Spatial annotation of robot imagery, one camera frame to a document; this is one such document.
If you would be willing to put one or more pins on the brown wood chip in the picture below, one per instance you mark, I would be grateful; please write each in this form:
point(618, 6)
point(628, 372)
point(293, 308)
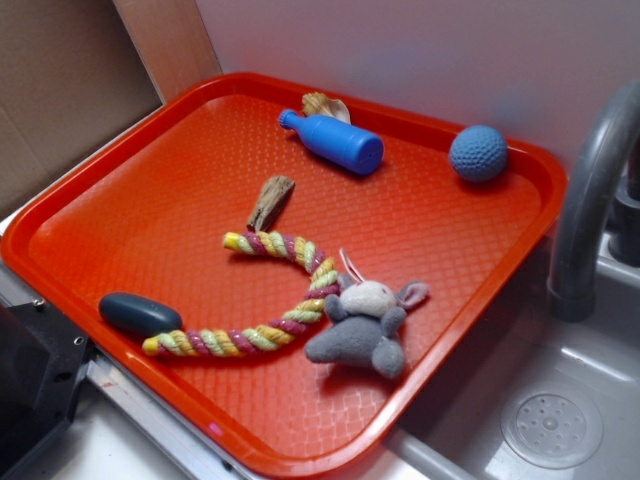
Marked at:
point(272, 199)

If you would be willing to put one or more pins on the red plastic tray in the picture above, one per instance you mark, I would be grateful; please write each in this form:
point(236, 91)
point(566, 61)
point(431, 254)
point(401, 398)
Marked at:
point(148, 216)

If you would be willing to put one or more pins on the grey plush mouse toy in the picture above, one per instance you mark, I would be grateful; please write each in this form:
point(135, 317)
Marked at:
point(366, 316)

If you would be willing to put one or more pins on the blue plastic bottle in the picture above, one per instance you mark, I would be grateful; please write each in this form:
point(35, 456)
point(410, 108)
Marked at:
point(352, 148)

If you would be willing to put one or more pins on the tan seashell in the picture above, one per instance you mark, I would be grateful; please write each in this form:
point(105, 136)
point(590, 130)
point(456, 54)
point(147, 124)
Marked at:
point(317, 103)

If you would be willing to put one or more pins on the blue dimpled ball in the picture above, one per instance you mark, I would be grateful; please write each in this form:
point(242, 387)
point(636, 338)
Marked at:
point(478, 154)

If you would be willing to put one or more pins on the dark grey oval stone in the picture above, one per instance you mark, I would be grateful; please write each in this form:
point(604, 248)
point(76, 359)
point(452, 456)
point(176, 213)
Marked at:
point(138, 315)

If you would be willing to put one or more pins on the grey plastic sink basin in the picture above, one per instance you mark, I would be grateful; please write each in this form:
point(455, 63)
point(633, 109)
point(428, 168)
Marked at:
point(452, 428)

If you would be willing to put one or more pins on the grey sink faucet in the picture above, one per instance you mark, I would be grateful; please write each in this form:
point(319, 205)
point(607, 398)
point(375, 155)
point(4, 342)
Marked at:
point(602, 197)

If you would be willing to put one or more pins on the grey sink drain cover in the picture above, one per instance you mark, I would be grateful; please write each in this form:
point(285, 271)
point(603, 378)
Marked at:
point(551, 426)

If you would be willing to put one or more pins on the brown cardboard panel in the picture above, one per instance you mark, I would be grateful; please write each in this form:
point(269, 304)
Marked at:
point(71, 81)

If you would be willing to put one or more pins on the multicolour twisted rope toy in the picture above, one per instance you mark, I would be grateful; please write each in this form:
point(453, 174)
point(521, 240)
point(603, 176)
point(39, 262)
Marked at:
point(269, 291)

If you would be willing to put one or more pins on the black metal bracket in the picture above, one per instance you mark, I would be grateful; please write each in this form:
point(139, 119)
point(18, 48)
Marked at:
point(43, 362)

